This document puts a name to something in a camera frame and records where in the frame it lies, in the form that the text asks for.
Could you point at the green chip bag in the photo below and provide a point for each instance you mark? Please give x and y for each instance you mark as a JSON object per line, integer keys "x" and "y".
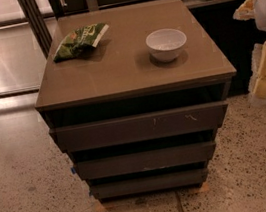
{"x": 78, "y": 40}

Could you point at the brown drawer cabinet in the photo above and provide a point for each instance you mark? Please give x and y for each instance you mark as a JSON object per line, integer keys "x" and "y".
{"x": 120, "y": 78}

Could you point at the drawer dark brown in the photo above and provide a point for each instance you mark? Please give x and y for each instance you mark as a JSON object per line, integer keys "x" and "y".
{"x": 128, "y": 187}
{"x": 139, "y": 128}
{"x": 144, "y": 161}

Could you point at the white bowl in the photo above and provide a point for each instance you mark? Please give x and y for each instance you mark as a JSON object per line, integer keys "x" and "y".
{"x": 165, "y": 45}

